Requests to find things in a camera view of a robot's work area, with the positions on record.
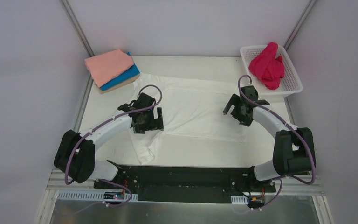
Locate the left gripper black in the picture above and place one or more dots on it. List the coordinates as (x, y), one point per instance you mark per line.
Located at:
(149, 126)

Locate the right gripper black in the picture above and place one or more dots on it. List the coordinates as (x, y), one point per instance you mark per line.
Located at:
(237, 108)

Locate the white printed t shirt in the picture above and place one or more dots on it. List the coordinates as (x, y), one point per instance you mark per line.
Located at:
(191, 108)

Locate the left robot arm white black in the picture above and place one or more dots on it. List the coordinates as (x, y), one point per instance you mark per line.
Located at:
(76, 153)

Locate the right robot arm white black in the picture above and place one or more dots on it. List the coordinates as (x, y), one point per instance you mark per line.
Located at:
(293, 150)

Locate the magenta crumpled t shirt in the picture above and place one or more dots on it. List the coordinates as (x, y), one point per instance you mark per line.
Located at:
(267, 67)

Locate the blue folded t shirt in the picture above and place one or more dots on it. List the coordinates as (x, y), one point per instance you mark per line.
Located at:
(130, 74)

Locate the white plastic basket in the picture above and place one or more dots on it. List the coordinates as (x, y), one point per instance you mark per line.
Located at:
(291, 82)

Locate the pink folded t shirt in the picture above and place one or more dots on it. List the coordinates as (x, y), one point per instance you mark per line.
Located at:
(107, 66)

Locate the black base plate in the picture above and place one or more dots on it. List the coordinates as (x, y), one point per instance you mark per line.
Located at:
(172, 184)

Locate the right white cable duct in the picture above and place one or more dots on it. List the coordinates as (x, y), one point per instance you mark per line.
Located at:
(241, 200)

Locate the white cable duct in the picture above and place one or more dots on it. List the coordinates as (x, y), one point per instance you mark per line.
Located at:
(241, 200)
(83, 195)

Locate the left white cable duct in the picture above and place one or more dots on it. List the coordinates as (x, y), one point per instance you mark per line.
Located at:
(83, 195)

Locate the aluminium frame rail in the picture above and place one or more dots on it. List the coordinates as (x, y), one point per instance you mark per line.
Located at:
(290, 187)

